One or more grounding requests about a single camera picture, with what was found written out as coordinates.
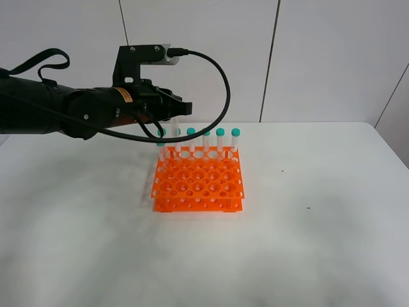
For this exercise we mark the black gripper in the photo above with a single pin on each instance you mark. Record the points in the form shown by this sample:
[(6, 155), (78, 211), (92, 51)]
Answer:
[(150, 103)]

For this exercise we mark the green-capped test tube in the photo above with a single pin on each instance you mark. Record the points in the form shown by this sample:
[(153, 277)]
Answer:
[(175, 127)]

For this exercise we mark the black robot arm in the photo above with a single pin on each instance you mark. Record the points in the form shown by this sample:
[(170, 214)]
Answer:
[(36, 107)]

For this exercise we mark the back row tube far left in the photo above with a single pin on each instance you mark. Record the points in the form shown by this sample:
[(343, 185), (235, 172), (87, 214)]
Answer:
[(161, 132)]

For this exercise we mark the second row tube left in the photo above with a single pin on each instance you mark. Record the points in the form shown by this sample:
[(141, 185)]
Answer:
[(162, 154)]

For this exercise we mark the back row tube far right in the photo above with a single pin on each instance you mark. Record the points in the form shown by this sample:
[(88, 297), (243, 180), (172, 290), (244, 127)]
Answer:
[(235, 133)]

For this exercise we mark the orange test tube rack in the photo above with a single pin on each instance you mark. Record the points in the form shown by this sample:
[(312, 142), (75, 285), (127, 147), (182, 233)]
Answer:
[(199, 182)]

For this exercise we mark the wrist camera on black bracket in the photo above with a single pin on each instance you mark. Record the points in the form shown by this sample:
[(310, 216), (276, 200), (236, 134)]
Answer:
[(130, 58)]

